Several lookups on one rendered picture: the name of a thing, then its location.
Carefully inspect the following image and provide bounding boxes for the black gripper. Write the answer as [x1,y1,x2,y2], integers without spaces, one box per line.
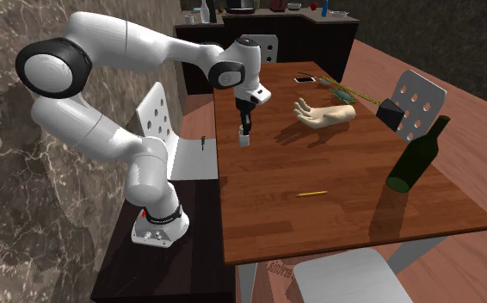
[235,96,256,138]

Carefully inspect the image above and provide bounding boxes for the dark robot stand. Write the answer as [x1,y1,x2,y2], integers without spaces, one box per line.
[89,179,237,303]

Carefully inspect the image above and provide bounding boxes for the teal green scissors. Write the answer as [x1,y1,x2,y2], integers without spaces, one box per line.
[328,87,358,105]

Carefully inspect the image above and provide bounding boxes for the beige hand model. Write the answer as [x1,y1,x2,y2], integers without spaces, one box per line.
[292,97,357,130]

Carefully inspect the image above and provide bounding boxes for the black box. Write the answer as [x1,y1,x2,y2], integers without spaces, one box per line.
[374,97,406,133]

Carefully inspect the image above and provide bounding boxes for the dark kitchen counter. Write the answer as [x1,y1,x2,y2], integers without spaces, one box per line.
[173,0,361,96]

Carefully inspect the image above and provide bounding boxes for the brown wooden table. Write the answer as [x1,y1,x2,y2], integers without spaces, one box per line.
[213,60,487,303]

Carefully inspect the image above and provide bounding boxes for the dark green wine bottle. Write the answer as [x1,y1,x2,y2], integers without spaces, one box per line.
[385,114,452,195]

